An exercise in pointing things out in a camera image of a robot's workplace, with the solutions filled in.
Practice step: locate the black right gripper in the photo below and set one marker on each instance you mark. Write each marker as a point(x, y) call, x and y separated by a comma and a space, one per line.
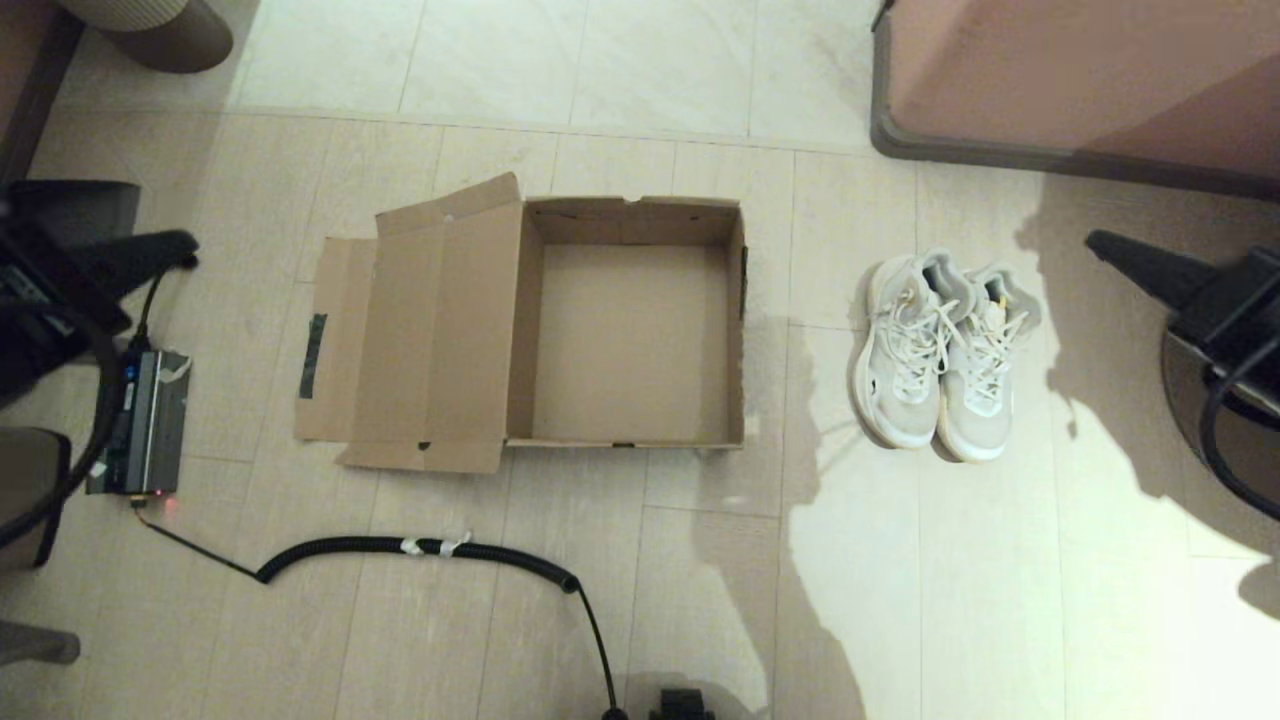
point(1235, 295)

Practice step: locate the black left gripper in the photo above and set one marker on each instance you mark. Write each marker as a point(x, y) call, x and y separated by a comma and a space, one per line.
point(60, 275)

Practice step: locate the white sneaker orange logo print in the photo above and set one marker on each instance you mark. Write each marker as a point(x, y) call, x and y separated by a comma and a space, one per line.
point(980, 400)

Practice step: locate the white sneaker black logo print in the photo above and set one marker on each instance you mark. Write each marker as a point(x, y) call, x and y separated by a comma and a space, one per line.
point(905, 370)

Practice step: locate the brown cardboard shoe box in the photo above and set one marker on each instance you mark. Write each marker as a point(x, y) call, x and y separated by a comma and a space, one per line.
point(620, 340)

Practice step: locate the robot base chassis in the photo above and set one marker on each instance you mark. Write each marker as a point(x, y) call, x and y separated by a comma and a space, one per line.
point(682, 706)

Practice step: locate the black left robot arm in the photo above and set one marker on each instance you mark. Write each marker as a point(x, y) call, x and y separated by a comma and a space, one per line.
point(25, 350)

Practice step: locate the dark grey square box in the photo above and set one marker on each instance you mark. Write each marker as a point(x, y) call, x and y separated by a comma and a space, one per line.
point(90, 205)

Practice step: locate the grey power inverter box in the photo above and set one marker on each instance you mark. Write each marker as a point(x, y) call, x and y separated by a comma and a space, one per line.
point(150, 430)

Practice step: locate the round brown table base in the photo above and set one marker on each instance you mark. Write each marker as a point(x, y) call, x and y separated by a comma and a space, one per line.
point(1185, 400)

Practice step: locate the pink sofa grey base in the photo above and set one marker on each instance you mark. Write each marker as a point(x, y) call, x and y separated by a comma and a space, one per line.
point(1080, 70)

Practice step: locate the brown wooden furniture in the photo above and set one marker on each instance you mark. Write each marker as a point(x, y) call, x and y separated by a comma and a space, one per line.
point(25, 70)

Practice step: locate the beige ribbed round stool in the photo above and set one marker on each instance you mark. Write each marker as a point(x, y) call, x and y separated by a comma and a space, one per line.
point(185, 40)

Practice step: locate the brown stool black rim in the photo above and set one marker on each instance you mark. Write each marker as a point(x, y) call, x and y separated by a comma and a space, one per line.
point(30, 480)

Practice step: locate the grey furniture leg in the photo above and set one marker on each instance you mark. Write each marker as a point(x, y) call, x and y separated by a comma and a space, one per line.
point(35, 645)

